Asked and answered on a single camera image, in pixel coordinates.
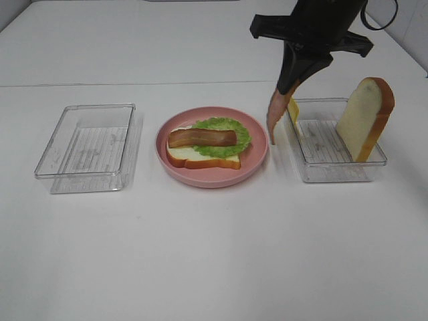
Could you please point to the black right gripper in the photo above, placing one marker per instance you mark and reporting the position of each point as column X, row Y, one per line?
column 313, row 26

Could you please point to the green lettuce leaf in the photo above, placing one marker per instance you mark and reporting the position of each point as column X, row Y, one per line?
column 221, row 123

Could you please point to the pink round plate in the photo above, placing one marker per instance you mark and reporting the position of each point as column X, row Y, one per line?
column 251, row 159

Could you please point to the bread slice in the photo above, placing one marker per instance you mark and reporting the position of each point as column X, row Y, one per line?
column 187, row 157
column 365, row 117

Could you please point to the clear plastic tray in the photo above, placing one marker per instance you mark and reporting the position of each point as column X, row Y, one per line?
column 320, row 154
column 93, row 148

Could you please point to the yellow cheese slice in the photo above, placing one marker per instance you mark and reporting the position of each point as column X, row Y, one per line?
column 293, row 111

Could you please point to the bacon strip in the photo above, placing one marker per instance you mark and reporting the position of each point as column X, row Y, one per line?
column 276, row 109
column 201, row 137

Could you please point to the clear left plastic tray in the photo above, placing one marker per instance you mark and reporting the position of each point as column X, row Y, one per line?
column 93, row 148

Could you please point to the clear right plastic tray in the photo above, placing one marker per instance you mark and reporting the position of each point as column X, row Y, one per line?
column 320, row 154

